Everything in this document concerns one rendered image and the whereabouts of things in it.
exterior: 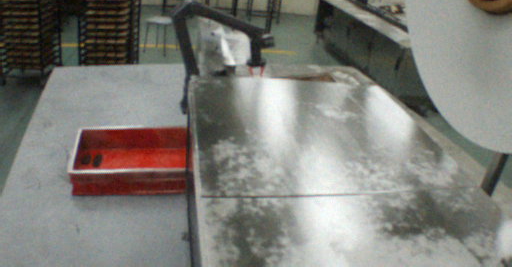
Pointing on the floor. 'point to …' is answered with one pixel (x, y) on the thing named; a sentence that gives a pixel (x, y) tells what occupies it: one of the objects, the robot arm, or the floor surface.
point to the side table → (37, 178)
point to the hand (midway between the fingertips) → (256, 77)
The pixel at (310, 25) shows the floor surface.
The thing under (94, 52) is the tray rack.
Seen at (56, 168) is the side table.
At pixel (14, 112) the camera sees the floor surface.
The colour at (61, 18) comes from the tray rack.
